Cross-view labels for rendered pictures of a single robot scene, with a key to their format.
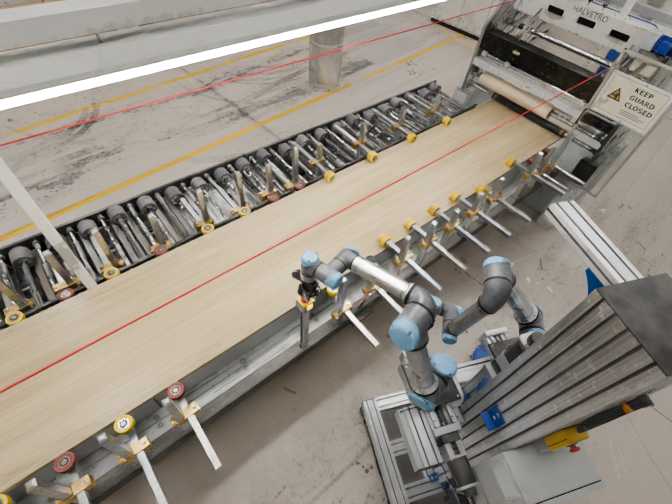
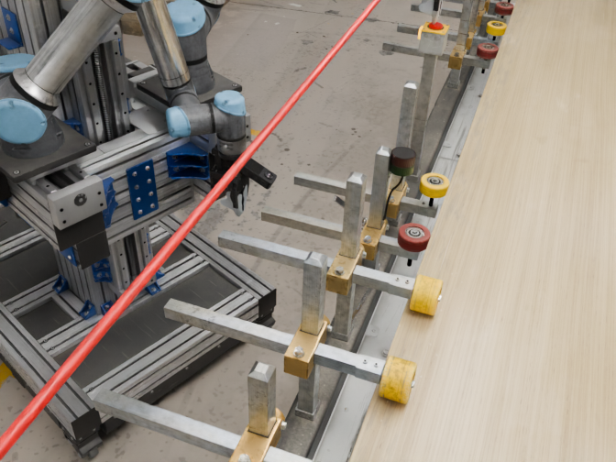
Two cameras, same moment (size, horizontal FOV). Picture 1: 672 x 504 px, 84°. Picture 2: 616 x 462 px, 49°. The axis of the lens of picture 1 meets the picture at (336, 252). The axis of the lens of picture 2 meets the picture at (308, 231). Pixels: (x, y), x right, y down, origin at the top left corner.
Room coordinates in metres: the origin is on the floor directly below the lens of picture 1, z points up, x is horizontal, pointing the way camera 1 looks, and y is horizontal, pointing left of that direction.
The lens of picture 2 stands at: (2.50, -1.02, 1.96)
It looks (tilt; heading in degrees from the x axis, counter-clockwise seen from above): 38 degrees down; 154
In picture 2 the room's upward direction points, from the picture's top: 3 degrees clockwise
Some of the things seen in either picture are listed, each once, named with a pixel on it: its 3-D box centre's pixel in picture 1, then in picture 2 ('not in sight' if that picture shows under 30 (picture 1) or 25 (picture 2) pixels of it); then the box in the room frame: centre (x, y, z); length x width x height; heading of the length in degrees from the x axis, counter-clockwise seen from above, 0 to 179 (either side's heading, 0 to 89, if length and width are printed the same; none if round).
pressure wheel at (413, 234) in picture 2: not in sight; (412, 247); (1.43, -0.19, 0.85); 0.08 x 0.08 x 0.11
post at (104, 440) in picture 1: (123, 450); (472, 16); (0.26, 0.82, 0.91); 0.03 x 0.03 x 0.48; 45
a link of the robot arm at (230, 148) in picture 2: not in sight; (231, 143); (1.07, -0.55, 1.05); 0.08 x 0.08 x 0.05
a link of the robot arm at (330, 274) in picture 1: (330, 273); not in sight; (0.91, 0.01, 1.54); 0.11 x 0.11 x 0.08; 58
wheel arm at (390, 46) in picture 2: (197, 427); (435, 54); (0.40, 0.55, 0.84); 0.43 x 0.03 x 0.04; 45
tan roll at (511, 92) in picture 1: (532, 103); not in sight; (3.55, -1.70, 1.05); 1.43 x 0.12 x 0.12; 45
